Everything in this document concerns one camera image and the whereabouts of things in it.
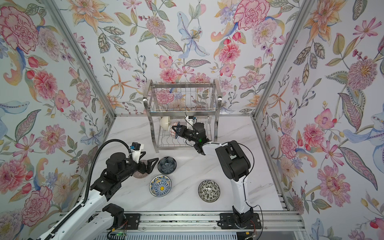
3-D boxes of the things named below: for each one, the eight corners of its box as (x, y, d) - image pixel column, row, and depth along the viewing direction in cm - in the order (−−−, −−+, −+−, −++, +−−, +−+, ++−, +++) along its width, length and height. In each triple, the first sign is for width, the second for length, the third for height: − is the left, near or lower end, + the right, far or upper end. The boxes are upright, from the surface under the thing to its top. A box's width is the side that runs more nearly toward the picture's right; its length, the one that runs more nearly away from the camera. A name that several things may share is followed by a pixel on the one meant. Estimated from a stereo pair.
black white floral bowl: (198, 202, 81) (198, 199, 78) (198, 182, 88) (198, 179, 84) (219, 202, 82) (221, 199, 78) (217, 183, 88) (218, 179, 85)
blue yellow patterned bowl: (149, 196, 83) (147, 194, 80) (152, 177, 90) (151, 174, 87) (171, 196, 83) (170, 194, 80) (172, 177, 90) (172, 174, 87)
